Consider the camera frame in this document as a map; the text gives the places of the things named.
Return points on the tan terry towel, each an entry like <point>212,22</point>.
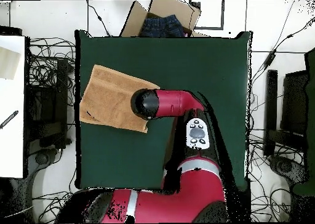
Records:
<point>108,101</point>

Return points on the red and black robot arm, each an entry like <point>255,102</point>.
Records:
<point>187,184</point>

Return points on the dark green table cloth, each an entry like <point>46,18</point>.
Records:
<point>172,61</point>

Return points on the blue denim jeans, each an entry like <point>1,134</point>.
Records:
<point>162,27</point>

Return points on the black equipment rack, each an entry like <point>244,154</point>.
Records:
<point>49,110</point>

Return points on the brown cardboard box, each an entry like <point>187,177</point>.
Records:
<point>160,7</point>

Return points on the black rectangular bar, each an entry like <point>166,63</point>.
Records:
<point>270,98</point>

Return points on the grey office chair base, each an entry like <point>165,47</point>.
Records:
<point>41,160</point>

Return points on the black equipment case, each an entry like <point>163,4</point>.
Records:
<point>295,98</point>

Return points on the white table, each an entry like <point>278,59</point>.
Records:
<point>12,147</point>

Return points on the beige paper sheet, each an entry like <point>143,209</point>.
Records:
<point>8,64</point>

